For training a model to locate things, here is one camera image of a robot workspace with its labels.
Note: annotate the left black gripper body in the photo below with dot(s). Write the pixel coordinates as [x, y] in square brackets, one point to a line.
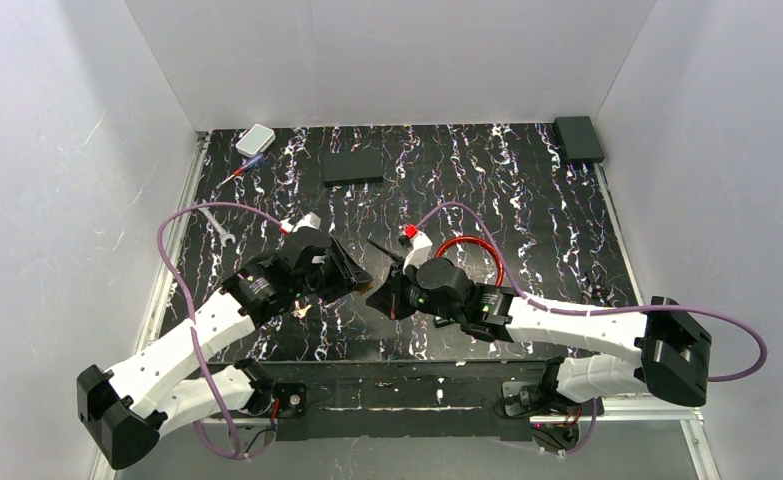
[337, 270]

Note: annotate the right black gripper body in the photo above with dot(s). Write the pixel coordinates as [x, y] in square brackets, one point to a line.
[391, 291]

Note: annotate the brass padlock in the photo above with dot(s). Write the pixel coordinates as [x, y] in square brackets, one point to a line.
[364, 287]

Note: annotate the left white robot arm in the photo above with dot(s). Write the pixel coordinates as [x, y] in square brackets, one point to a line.
[129, 406]

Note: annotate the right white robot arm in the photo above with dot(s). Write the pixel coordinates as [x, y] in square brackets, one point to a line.
[657, 349]

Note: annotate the silver key bunch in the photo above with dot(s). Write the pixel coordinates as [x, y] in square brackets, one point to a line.
[301, 311]

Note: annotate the silver wrench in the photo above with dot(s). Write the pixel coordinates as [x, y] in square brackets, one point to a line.
[225, 236]

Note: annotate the black flat box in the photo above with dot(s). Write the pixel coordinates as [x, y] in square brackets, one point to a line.
[350, 168]

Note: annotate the small red blue screwdriver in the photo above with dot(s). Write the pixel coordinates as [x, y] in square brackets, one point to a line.
[248, 164]

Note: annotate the white rectangular box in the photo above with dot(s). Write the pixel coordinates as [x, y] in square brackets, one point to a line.
[255, 140]

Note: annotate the black corner box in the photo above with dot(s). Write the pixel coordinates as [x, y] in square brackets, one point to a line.
[579, 140]

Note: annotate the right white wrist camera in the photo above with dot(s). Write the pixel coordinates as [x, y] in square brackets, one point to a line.
[417, 246]

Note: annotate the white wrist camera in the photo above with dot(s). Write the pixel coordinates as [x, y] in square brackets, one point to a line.
[417, 246]
[310, 220]

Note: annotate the orange handled screwdriver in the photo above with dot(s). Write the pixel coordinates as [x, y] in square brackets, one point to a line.
[395, 257]

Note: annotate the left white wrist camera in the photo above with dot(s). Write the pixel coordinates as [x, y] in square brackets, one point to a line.
[310, 220]

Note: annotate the black base frame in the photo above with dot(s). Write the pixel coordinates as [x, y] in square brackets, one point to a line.
[319, 400]

